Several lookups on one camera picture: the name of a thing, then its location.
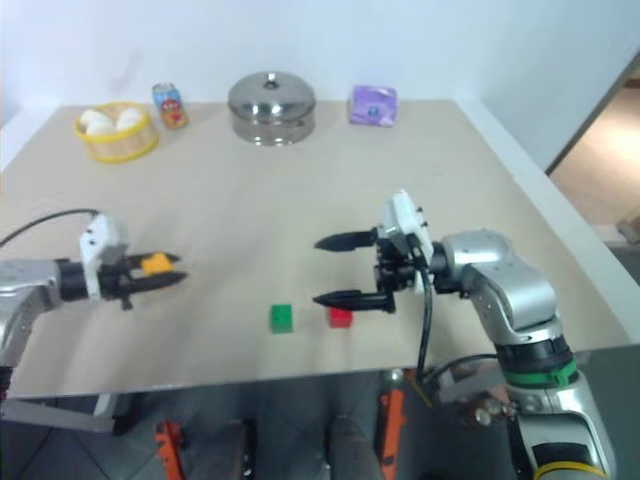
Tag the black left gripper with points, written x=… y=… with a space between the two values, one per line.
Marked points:
x=116 y=280

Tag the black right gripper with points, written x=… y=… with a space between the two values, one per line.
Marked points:
x=395 y=272

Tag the yellow cube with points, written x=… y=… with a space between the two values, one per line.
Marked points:
x=155 y=264

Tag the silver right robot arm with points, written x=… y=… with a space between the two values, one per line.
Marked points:
x=520 y=295

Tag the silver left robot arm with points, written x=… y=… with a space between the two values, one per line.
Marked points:
x=31 y=286

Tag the red cube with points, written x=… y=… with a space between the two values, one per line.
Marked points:
x=341 y=318

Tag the green cube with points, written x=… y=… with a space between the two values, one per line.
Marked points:
x=282 y=318

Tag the yellow steamer basket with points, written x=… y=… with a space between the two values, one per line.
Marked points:
x=122 y=145

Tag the orange clamp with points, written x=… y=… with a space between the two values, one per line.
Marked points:
x=392 y=420
x=167 y=447

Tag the white steamed bun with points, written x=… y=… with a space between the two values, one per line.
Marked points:
x=95 y=122
x=128 y=119

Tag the printed drink can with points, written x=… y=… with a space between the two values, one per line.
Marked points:
x=171 y=107

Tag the purple tissue pack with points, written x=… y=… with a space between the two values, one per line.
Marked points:
x=372 y=106

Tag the stainless steel lidded pot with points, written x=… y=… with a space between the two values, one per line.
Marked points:
x=271 y=110

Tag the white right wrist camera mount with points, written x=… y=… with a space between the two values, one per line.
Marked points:
x=402 y=217

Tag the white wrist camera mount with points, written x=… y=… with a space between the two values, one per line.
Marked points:
x=402 y=217
x=102 y=235

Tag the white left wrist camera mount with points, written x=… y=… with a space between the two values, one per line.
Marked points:
x=102 y=235

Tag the white table frame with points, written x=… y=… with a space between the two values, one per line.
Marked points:
x=55 y=412

